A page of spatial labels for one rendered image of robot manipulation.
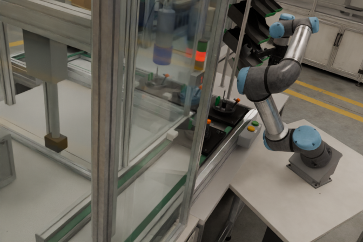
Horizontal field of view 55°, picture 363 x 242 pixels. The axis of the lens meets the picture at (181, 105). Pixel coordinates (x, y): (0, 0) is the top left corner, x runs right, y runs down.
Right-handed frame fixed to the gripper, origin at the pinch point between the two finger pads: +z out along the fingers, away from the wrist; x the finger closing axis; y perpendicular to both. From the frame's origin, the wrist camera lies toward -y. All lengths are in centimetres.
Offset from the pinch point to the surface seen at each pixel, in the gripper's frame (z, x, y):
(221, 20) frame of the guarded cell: -48, -90, 1
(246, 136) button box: 27.3, -22.2, 1.7
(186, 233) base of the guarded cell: 37, -90, 3
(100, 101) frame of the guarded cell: -42, -140, 0
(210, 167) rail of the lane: 27, -59, -3
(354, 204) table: 37, -28, 61
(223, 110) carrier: 23.3, -10.9, -17.0
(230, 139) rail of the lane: 28.0, -29.3, -4.5
